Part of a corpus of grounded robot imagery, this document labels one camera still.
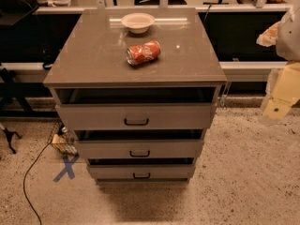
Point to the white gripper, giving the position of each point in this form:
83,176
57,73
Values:
289,38

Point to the grey top drawer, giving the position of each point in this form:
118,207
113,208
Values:
120,117

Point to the grey drawer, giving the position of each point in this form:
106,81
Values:
140,149
120,117
141,172

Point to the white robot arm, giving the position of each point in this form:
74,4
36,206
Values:
288,42

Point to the grey drawer cabinet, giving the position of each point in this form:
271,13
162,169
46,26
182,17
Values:
92,69

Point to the grey middle drawer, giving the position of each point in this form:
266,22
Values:
140,149

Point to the grey bottom drawer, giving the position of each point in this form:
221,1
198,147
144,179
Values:
141,172

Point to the crushed orange soda can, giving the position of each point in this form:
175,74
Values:
140,54

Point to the white paper bowl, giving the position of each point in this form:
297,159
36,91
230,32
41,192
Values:
138,23

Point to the blue tape cross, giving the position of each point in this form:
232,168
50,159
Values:
67,170

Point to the black stand legs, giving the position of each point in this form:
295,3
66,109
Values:
26,111

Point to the black office chair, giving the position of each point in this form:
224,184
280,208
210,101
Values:
12,11

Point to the wire basket with items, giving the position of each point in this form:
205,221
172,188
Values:
61,140

